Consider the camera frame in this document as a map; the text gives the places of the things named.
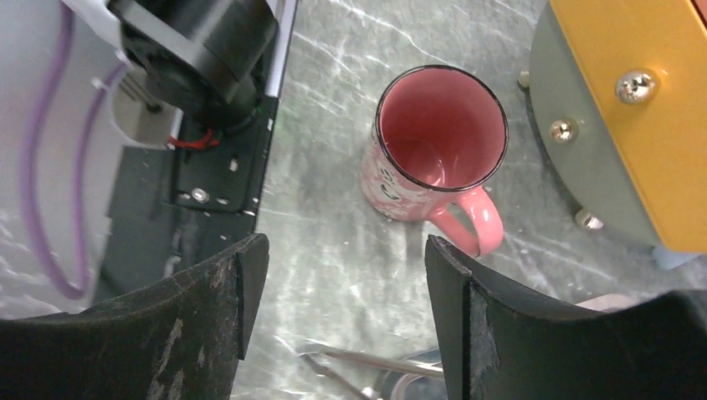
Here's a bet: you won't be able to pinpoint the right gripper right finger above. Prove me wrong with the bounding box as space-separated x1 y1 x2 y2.
424 236 706 399

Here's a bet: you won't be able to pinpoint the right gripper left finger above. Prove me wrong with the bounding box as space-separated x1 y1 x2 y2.
1 233 269 399

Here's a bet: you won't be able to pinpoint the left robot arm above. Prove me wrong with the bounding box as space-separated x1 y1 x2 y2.
1 1 297 320

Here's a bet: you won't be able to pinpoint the light blue object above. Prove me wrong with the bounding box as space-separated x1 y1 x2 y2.
652 246 701 270

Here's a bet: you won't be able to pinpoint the cream bread box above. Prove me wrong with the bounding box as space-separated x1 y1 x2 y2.
524 1 706 253

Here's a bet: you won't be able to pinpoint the metal tongs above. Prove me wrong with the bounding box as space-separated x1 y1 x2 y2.
297 342 448 400

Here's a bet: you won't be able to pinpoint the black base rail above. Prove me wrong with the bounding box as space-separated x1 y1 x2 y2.
94 97 278 303

